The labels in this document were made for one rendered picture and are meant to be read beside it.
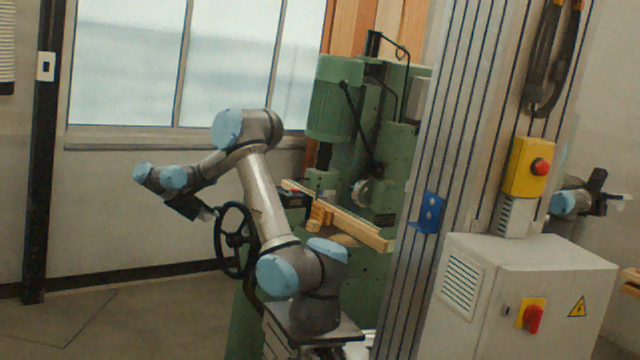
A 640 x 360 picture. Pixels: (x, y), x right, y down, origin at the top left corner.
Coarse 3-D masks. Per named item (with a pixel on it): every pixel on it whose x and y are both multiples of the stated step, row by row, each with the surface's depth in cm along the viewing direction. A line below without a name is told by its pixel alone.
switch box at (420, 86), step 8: (416, 80) 249; (424, 80) 246; (416, 88) 249; (424, 88) 247; (416, 96) 249; (424, 96) 248; (408, 104) 252; (416, 104) 249; (424, 104) 250; (408, 112) 252; (416, 112) 249
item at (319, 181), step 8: (312, 168) 252; (312, 176) 248; (320, 176) 248; (328, 176) 250; (336, 176) 253; (304, 184) 252; (312, 184) 248; (320, 184) 249; (328, 184) 252; (336, 184) 254
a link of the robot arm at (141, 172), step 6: (144, 162) 212; (138, 168) 211; (144, 168) 209; (150, 168) 211; (132, 174) 212; (138, 174) 209; (144, 174) 209; (138, 180) 210; (144, 180) 210; (144, 186) 212; (150, 186) 211; (156, 192) 215; (162, 192) 215
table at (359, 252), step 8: (296, 224) 238; (304, 224) 239; (296, 232) 237; (304, 232) 233; (312, 232) 232; (320, 232) 234; (328, 232) 236; (336, 232) 237; (344, 232) 239; (304, 240) 233; (360, 240) 233; (352, 248) 226; (360, 248) 228; (368, 248) 231; (352, 256) 227; (360, 256) 230; (368, 256) 232
